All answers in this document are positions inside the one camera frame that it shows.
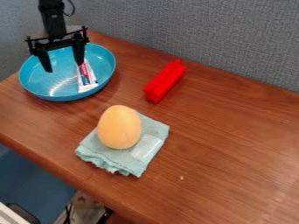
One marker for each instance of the red plastic block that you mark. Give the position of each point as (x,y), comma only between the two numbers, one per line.
(162,83)

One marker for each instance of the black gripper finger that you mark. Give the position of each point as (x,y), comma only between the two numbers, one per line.
(79,48)
(41,54)

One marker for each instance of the dark object at corner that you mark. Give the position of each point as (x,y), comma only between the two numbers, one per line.
(13,214)

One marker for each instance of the blue plate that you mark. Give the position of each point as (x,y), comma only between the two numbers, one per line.
(59,86)

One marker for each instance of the white toothpaste tube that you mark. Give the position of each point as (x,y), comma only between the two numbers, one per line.
(87,79)

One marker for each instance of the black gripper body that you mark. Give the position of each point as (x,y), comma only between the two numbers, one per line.
(57,38)

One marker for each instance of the table leg frame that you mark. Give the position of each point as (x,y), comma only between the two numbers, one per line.
(83,211)

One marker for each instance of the orange egg-shaped sponge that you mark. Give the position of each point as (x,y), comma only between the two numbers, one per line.
(119,127)

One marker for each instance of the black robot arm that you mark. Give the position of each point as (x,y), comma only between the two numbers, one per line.
(53,3)

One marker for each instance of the light blue folded cloth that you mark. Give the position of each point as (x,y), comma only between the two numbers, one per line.
(132,160)

